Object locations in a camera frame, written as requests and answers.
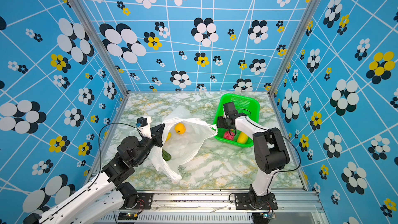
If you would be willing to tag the orange yellow mango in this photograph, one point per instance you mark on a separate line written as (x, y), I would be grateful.
(242, 138)

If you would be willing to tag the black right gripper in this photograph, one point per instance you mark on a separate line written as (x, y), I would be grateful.
(220, 122)

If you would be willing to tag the green plastic perforated basket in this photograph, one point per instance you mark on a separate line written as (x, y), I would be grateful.
(244, 105)

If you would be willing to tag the front aluminium rail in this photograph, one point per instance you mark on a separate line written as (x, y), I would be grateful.
(202, 207)

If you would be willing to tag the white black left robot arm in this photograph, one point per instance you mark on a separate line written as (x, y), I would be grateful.
(108, 191)

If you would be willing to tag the yellow banana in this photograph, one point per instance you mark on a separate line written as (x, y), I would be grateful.
(168, 136)

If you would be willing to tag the pink red dragon fruit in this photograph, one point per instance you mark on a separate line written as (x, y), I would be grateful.
(229, 135)

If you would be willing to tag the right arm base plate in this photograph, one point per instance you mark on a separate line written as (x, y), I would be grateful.
(250, 201)

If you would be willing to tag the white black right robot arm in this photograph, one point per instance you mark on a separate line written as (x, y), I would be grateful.
(271, 154)

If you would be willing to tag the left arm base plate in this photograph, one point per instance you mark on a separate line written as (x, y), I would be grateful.
(138, 201)

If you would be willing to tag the white plastic bag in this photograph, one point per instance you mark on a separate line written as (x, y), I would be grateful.
(183, 148)

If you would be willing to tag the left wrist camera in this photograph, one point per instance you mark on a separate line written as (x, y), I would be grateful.
(143, 126)

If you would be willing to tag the green orange mango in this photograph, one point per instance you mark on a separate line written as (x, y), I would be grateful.
(166, 156)

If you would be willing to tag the yellow orange fruit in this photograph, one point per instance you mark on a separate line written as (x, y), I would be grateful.
(180, 128)

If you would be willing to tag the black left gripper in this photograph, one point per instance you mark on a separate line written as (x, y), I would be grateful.
(156, 134)

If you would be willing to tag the left rear aluminium frame post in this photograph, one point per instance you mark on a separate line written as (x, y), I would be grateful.
(83, 17)

